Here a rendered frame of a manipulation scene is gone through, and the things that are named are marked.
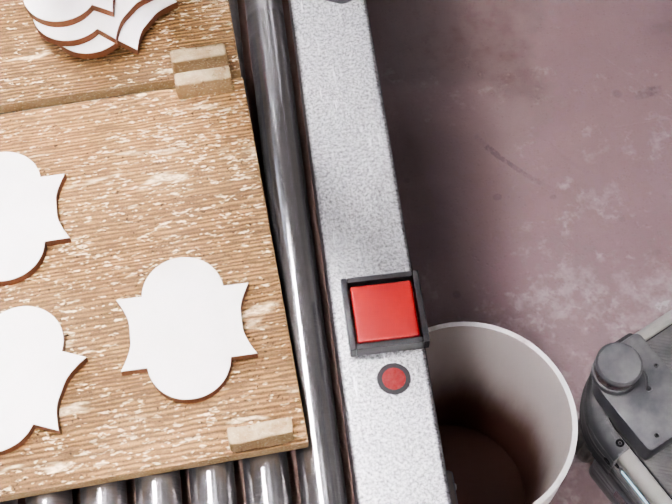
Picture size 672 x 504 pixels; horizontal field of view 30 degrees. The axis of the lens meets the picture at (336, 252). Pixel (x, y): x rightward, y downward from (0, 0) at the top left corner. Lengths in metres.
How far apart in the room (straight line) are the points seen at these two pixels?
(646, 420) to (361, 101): 0.77
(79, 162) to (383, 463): 0.44
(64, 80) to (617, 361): 0.93
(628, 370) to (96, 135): 0.90
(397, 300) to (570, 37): 1.44
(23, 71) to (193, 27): 0.19
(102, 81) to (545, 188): 1.20
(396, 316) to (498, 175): 1.20
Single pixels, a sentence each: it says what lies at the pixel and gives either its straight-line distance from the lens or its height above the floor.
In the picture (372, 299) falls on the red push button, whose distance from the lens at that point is 1.21.
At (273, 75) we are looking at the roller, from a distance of 1.36.
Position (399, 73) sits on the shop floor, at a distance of 2.49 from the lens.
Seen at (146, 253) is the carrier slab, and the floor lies 0.94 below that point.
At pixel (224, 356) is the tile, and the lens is 1.17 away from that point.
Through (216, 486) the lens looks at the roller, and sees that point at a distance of 1.16.
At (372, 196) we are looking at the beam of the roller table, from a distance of 1.28.
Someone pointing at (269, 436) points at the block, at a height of 0.96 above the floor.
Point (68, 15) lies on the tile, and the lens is 1.36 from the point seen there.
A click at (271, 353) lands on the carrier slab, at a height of 0.94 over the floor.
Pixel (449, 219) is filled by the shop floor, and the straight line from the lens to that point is 2.32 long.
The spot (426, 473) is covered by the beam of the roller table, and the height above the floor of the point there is 0.92.
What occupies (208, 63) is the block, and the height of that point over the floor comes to 0.95.
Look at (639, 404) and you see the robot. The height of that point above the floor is 0.28.
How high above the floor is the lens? 2.02
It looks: 62 degrees down
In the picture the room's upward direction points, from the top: 1 degrees counter-clockwise
